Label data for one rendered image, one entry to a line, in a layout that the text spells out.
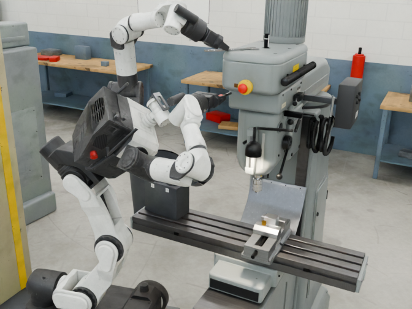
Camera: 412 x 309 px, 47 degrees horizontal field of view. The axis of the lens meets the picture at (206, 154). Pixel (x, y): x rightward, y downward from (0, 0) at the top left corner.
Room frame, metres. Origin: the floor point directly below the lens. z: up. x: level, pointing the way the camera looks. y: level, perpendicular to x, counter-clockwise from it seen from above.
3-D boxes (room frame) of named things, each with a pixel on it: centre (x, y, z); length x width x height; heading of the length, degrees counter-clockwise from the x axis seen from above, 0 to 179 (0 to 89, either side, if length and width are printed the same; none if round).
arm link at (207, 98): (1.86, 0.03, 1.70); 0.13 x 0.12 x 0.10; 64
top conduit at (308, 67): (2.06, -0.40, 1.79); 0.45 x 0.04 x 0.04; 154
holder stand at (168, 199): (2.35, 0.21, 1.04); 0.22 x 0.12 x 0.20; 57
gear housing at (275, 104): (2.13, -0.27, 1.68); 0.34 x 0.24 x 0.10; 154
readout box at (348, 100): (2.22, -0.69, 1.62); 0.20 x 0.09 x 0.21; 154
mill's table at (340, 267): (2.12, -0.19, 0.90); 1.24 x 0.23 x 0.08; 64
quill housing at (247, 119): (2.09, -0.26, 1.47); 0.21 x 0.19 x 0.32; 64
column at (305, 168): (2.65, -0.52, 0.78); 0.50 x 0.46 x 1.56; 154
